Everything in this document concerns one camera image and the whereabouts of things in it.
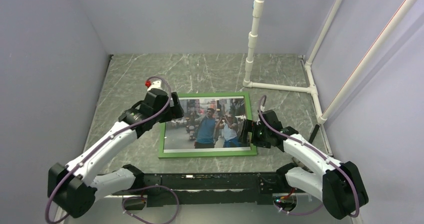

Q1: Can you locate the black handled hammer tool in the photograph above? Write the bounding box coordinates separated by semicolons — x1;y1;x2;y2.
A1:
308;124;320;144

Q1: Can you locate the printed photo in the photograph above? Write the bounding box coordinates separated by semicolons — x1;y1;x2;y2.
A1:
163;97;252;151

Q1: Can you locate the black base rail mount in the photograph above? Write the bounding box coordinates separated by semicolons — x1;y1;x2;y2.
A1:
114;172;298;211

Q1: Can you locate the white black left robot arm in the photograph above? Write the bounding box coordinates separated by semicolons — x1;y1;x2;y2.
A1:
45;88;184;224

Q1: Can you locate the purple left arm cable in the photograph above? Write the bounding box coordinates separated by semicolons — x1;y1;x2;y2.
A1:
44;76;180;224

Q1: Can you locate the white pvc pipe stand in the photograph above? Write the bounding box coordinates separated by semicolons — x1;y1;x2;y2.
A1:
243;0;424;124

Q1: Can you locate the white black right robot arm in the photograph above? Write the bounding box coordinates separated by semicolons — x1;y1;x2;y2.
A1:
239;110;369;220

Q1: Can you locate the wooden picture frame green inlay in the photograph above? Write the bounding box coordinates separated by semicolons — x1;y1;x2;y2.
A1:
157;91;258;159

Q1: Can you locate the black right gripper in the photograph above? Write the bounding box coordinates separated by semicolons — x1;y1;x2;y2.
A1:
237;119;271;148

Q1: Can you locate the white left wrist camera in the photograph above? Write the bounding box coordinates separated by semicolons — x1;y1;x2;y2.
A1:
145;80;164;91

